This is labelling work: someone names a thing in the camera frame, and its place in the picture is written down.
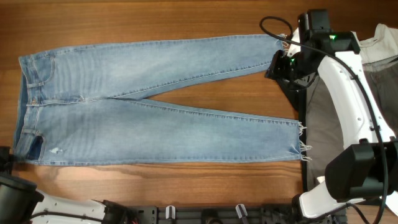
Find light blue denim jeans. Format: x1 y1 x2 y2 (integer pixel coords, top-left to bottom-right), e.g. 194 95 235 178
13 35 306 166

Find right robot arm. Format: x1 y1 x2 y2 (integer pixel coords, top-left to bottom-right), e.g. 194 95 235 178
266 9 397 223

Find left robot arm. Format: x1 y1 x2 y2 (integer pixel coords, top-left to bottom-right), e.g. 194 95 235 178
1 146 139 224

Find black garment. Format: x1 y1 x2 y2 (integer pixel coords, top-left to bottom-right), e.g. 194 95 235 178
277 80 308 192

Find grey garment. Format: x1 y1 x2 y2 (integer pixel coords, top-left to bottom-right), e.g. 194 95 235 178
306 58 397 190

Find white cloth garment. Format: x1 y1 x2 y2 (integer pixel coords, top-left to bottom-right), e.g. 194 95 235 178
352 24 398 64

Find black right camera cable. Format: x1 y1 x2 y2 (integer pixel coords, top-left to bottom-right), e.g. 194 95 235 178
259 16 389 224

